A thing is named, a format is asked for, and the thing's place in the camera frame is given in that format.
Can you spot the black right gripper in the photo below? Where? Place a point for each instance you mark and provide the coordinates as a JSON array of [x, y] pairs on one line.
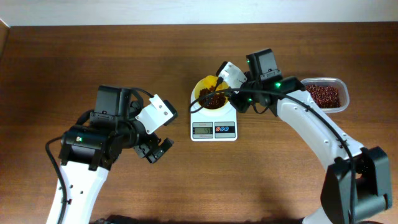
[[237, 104]]

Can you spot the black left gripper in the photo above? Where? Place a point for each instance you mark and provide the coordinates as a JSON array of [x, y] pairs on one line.
[[152, 150]]

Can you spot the white digital kitchen scale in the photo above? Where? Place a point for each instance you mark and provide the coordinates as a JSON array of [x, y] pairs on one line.
[[214, 124]]

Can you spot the yellow plastic measuring scoop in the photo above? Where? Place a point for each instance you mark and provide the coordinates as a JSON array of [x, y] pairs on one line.
[[210, 83]]

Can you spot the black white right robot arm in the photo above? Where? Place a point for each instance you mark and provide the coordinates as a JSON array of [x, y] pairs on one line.
[[358, 180]]

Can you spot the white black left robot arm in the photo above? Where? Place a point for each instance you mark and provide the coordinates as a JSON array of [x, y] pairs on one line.
[[119, 121]]

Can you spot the yellow plastic bowl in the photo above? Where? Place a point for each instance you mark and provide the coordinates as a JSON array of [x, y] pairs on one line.
[[217, 101]]

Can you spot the red adzuki beans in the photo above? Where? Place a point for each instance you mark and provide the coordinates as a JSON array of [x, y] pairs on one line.
[[324, 96]]

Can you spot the clear plastic food container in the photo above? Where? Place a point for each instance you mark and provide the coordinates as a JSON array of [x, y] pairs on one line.
[[334, 82]]

